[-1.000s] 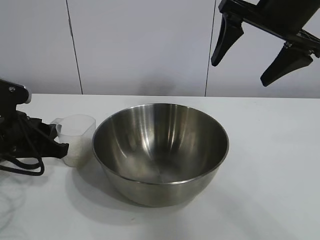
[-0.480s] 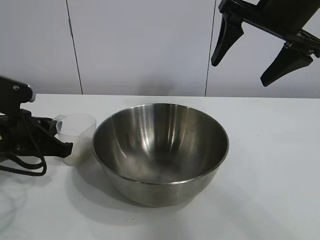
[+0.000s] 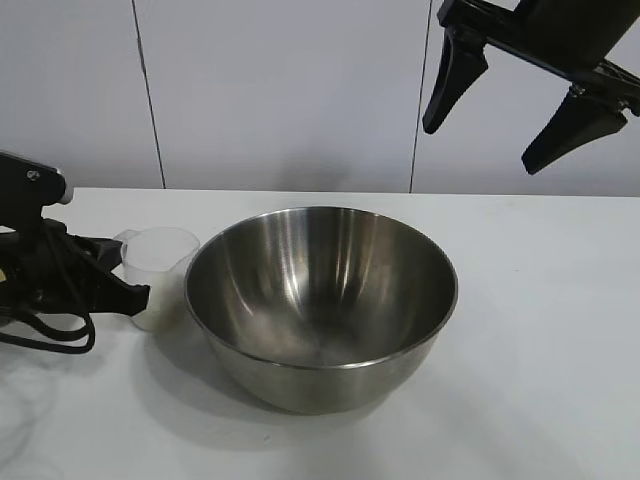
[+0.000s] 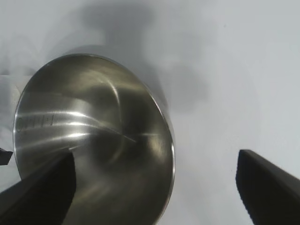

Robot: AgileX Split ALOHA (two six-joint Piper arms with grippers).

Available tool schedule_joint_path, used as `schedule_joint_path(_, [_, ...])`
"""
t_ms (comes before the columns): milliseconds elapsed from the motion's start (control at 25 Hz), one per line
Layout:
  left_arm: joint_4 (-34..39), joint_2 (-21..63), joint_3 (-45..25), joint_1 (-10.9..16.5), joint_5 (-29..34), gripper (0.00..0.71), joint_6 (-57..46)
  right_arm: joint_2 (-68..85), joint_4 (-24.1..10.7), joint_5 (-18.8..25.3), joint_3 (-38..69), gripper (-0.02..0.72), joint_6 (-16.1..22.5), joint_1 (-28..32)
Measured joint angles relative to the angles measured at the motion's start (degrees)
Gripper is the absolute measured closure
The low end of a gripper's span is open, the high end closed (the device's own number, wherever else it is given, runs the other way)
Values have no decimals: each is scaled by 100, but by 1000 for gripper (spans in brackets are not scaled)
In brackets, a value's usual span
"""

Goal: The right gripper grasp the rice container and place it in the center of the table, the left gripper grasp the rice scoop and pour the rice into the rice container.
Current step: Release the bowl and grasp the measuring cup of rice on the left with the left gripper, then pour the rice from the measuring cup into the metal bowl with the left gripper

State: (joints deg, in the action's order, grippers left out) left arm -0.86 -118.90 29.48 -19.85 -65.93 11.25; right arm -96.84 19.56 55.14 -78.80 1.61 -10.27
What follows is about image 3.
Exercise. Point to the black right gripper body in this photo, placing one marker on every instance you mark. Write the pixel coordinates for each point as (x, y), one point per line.
(550, 25)

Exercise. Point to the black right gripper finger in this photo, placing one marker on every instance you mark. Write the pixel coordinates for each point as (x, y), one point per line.
(570, 130)
(455, 75)

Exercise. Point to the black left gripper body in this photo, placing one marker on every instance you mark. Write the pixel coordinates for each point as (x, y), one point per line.
(30, 270)

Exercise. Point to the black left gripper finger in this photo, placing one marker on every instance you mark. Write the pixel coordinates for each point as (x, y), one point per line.
(115, 297)
(110, 252)

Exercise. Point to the white uncooked rice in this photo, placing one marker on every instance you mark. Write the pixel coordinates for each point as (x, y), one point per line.
(157, 315)

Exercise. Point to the clear plastic measuring cup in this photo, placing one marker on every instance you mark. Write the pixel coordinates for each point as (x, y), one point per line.
(160, 250)

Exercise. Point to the stainless steel mixing bowl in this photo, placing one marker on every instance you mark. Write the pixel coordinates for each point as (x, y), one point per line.
(325, 385)

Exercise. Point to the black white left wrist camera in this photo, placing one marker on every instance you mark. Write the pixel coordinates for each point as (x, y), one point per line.
(30, 180)

